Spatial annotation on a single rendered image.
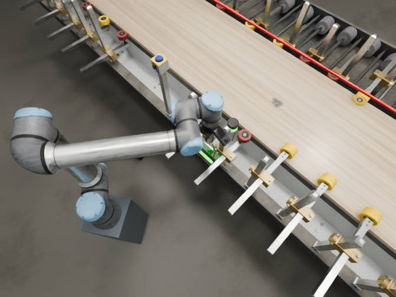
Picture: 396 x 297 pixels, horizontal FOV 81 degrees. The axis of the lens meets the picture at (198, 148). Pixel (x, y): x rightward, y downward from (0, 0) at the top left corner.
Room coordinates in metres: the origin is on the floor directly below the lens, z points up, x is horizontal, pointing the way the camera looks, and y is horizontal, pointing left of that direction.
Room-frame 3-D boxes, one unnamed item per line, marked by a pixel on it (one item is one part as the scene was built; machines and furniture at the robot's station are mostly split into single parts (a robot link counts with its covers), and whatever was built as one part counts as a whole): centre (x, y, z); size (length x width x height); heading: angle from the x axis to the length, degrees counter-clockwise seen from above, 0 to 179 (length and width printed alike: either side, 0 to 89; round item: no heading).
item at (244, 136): (0.68, -0.28, 0.85); 0.08 x 0.08 x 0.11
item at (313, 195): (0.24, -0.49, 0.93); 0.04 x 0.04 x 0.48; 43
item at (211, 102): (0.58, -0.06, 1.33); 0.10 x 0.09 x 0.12; 101
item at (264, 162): (0.42, -0.32, 0.89); 0.04 x 0.04 x 0.48; 43
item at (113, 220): (0.28, 0.60, 0.65); 0.19 x 0.19 x 0.10
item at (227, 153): (0.59, -0.17, 0.85); 0.14 x 0.06 x 0.05; 43
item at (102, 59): (1.45, 0.72, 0.80); 0.44 x 0.03 x 0.04; 133
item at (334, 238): (0.05, -0.68, 0.95); 0.14 x 0.06 x 0.05; 43
